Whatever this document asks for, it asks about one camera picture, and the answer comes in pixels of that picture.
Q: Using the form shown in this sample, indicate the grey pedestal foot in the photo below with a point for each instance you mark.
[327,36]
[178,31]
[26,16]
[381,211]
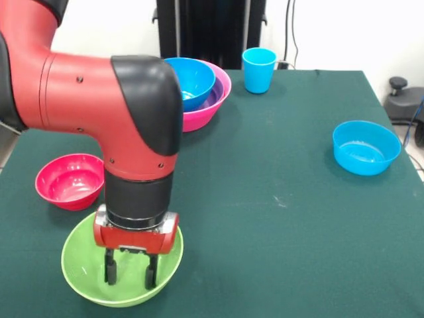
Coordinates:
[402,106]

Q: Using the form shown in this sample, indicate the purple bowl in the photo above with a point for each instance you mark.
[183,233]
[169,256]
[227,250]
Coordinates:
[215,96]

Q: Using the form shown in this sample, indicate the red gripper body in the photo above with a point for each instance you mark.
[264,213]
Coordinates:
[132,240]

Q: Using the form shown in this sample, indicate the large blue bowl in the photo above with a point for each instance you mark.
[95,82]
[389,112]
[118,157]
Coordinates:
[195,79]

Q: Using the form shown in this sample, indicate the small translucent blue bowl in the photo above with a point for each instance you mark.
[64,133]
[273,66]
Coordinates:
[366,155]

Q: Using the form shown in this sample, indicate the small pink bowl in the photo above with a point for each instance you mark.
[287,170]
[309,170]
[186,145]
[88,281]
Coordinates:
[71,182]

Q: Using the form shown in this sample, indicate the blue cup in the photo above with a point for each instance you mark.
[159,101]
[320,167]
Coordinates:
[258,76]

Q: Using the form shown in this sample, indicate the large pink bowl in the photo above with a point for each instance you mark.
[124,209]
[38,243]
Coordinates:
[202,119]

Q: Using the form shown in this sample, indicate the green bowl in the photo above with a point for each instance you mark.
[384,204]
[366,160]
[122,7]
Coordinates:
[79,265]

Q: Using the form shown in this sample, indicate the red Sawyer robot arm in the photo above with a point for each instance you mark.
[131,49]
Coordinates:
[99,99]

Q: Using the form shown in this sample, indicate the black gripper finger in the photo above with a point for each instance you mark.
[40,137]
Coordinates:
[151,275]
[110,268]

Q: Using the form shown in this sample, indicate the dark green tablecloth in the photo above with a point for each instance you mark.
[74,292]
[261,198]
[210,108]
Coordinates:
[265,248]

